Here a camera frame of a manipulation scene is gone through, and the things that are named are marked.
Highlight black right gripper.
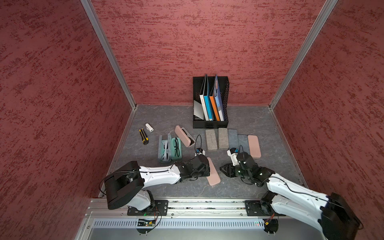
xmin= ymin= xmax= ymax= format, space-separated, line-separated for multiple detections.
xmin=219 ymin=163 xmax=252 ymax=179

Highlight pink case yellow glasses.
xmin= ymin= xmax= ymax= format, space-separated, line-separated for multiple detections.
xmin=207 ymin=158 xmax=221 ymax=187

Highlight grey case blue glasses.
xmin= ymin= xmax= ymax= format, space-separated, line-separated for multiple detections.
xmin=238 ymin=135 xmax=250 ymax=154

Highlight pink case dark sunglasses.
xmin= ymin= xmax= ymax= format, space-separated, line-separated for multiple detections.
xmin=175 ymin=125 xmax=196 ymax=148

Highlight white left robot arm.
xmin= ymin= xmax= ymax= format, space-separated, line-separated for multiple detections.
xmin=104 ymin=155 xmax=210 ymax=211

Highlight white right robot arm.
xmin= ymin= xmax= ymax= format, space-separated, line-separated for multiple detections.
xmin=220 ymin=148 xmax=364 ymax=240

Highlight green case black glasses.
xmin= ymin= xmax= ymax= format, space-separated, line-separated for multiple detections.
xmin=168 ymin=134 xmax=182 ymax=161

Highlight grey case white glasses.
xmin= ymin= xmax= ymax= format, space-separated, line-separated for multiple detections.
xmin=158 ymin=133 xmax=172 ymax=163

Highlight white grey book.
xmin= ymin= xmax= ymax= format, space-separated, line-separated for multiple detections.
xmin=193 ymin=75 xmax=209 ymax=121

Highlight small white cylinder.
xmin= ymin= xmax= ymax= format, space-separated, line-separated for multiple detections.
xmin=145 ymin=123 xmax=154 ymax=133

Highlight teal book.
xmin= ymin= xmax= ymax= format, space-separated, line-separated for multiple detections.
xmin=203 ymin=74 xmax=214 ymax=121

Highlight orange book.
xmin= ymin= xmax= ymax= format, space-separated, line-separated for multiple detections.
xmin=210 ymin=87 xmax=221 ymax=121

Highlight blue folder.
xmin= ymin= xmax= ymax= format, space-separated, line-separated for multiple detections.
xmin=214 ymin=75 xmax=225 ymax=121

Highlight black mesh file holder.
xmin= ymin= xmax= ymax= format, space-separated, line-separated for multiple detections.
xmin=193 ymin=76 xmax=230 ymax=129

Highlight perforated vent strip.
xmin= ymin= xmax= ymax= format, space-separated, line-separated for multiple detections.
xmin=92 ymin=218 xmax=265 ymax=230

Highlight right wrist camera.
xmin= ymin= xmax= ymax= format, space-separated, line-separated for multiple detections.
xmin=227 ymin=148 xmax=239 ymax=166

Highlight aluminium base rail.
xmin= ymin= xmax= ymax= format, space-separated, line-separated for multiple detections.
xmin=89 ymin=197 xmax=328 ymax=219

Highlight aluminium right corner post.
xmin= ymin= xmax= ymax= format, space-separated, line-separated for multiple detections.
xmin=269 ymin=0 xmax=338 ymax=112

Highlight aluminium corner post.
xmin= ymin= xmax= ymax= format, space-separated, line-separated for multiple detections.
xmin=81 ymin=0 xmax=137 ymax=111
xmin=269 ymin=0 xmax=338 ymax=112

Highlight aluminium left corner post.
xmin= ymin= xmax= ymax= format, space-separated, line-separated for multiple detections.
xmin=81 ymin=0 xmax=137 ymax=111

